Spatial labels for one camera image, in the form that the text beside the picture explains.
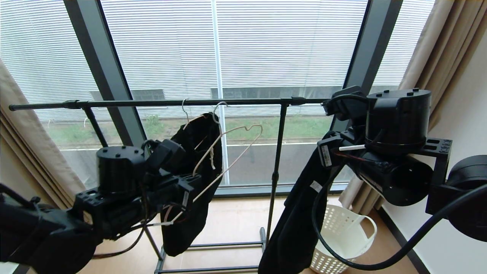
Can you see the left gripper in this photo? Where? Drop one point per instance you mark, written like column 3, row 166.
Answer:
column 159, row 198

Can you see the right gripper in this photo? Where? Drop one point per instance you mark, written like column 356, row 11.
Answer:
column 399, row 182

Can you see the black garment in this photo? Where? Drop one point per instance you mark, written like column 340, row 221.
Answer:
column 190, row 228

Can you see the pink clothes hanger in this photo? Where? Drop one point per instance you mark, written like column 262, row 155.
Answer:
column 228, row 163
column 185, row 114

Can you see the heap of clothes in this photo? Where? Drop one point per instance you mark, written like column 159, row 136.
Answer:
column 296, row 220

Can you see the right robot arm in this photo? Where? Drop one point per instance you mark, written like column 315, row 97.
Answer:
column 399, row 118

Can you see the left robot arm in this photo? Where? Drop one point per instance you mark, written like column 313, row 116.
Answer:
column 118, row 167

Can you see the white laundry basket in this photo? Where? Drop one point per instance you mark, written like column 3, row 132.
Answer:
column 342, row 228

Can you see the black clothes rack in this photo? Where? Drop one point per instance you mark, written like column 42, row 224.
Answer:
column 274, row 175

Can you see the beige curtain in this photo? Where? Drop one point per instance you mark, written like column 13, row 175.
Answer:
column 430, row 57
column 30, row 152

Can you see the window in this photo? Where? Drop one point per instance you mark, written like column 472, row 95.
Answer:
column 114, row 57

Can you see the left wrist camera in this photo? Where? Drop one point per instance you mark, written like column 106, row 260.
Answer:
column 165, row 154

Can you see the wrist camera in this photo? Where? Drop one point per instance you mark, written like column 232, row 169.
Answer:
column 344, row 102
column 165, row 154

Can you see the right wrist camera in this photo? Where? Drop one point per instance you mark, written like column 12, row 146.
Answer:
column 344, row 102

